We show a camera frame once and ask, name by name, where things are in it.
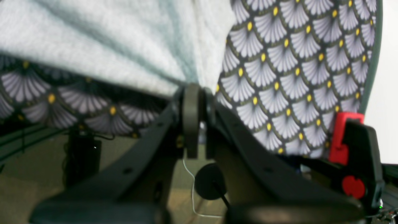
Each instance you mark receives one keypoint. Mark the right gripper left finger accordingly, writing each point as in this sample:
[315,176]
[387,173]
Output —
[134,189]

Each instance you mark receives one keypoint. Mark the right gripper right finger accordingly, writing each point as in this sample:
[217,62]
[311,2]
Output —
[262,188]

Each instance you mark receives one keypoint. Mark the light grey T-shirt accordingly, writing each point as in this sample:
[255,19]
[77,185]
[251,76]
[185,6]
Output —
[151,46]

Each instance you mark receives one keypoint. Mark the black box under table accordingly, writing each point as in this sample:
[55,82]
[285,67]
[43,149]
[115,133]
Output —
[82,157]

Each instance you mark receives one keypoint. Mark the red and black table clamp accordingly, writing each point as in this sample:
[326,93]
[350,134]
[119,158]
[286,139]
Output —
[354,145]

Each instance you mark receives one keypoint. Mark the fan-patterned purple tablecloth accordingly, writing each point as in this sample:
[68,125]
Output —
[289,67]

